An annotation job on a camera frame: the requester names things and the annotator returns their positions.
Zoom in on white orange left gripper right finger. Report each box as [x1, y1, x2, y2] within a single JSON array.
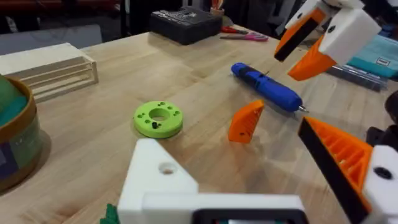
[[297, 116, 398, 224]]

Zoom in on bare white left gripper left finger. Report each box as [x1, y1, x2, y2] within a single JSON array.
[[117, 138, 200, 224]]

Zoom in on green toy vegetable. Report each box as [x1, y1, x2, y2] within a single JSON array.
[[99, 203, 121, 224]]

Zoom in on blue electric screwdriver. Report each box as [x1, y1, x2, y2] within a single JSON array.
[[231, 62, 309, 114]]

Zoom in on clear plastic case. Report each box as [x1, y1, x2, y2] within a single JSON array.
[[325, 63, 389, 93]]

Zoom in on teal zip bag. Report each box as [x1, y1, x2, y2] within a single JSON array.
[[346, 34, 398, 79]]

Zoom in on green disc with holes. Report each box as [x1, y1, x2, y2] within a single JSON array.
[[133, 100, 184, 139]]

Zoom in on orange ribbed wedge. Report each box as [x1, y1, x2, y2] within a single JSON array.
[[228, 99, 265, 144]]

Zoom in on cup with orange tools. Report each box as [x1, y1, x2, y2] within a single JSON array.
[[210, 0, 226, 17]]

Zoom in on black box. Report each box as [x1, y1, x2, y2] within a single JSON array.
[[149, 6, 223, 46]]

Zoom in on round tub with toys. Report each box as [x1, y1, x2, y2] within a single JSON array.
[[0, 74, 44, 192]]

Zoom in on pale wooden slatted crate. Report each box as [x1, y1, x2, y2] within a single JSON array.
[[0, 42, 100, 104]]

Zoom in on pink-handled scissors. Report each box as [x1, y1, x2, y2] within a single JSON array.
[[220, 32, 269, 42]]

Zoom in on red-handled tool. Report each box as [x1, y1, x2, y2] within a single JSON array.
[[220, 26, 249, 35]]

